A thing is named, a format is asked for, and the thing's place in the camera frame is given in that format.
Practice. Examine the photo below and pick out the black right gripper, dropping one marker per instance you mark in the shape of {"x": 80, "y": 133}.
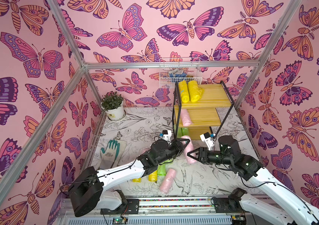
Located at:
{"x": 206, "y": 155}

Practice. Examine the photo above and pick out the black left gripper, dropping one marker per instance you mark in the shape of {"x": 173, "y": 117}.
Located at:
{"x": 177, "y": 147}

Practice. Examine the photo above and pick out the pink roll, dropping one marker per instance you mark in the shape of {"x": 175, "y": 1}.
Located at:
{"x": 168, "y": 181}
{"x": 185, "y": 118}
{"x": 188, "y": 149}

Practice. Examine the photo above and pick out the yellow roll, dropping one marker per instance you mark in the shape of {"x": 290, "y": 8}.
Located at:
{"x": 195, "y": 92}
{"x": 184, "y": 92}
{"x": 153, "y": 177}
{"x": 138, "y": 180}

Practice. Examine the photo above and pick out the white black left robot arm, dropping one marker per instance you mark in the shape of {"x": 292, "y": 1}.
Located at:
{"x": 91, "y": 188}

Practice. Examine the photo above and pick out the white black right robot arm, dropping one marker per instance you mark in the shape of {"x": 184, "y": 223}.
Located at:
{"x": 291, "y": 210}

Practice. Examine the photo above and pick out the wooden three-tier shelf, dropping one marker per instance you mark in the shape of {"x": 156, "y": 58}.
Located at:
{"x": 208, "y": 114}

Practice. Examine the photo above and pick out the green grey work glove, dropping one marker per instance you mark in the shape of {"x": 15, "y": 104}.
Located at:
{"x": 111, "y": 154}

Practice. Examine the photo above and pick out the potted green plant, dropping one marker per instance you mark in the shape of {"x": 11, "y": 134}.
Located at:
{"x": 112, "y": 104}

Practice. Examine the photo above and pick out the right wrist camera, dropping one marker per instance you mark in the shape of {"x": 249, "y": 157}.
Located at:
{"x": 208, "y": 139}

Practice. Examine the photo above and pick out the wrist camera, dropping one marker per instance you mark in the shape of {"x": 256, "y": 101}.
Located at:
{"x": 166, "y": 135}
{"x": 208, "y": 139}

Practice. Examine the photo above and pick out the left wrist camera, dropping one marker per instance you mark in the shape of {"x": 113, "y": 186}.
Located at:
{"x": 166, "y": 135}

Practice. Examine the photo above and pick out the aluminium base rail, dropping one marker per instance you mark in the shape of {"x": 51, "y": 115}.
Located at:
{"x": 196, "y": 210}

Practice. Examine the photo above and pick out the white wire basket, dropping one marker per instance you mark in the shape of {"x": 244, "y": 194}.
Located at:
{"x": 171, "y": 73}

